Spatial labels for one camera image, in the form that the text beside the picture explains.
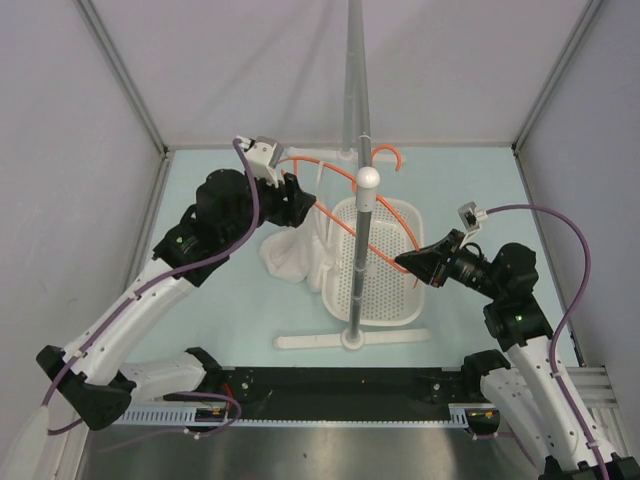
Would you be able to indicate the white tank top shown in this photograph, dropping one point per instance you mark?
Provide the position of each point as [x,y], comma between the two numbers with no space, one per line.
[302,254]

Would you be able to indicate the white perforated plastic basket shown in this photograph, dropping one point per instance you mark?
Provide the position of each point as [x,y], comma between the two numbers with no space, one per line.
[391,298]

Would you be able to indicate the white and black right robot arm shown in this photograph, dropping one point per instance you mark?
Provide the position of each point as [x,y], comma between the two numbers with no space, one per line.
[530,387]

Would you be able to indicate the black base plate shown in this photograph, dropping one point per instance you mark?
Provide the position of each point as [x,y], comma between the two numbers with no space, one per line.
[344,393]

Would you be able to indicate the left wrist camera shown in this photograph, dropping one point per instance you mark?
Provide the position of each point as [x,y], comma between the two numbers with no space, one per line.
[262,154]

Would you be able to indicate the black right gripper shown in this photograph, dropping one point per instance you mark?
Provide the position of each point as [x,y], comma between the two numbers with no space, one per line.
[430,263]

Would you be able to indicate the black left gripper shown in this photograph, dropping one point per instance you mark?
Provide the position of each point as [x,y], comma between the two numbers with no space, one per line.
[293,211]

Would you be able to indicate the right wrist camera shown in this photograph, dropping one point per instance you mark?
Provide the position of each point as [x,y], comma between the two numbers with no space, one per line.
[473,218]

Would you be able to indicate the white slotted cable duct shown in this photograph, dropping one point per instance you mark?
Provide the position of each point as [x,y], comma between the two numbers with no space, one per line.
[207,417]

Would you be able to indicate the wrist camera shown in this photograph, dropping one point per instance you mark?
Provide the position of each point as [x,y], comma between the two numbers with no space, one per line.
[473,218]
[262,154]

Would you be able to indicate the grey clothes rack with white feet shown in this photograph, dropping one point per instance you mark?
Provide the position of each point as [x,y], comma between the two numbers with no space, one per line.
[356,129]

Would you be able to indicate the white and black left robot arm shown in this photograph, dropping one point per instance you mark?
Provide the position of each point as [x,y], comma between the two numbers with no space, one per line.
[92,373]

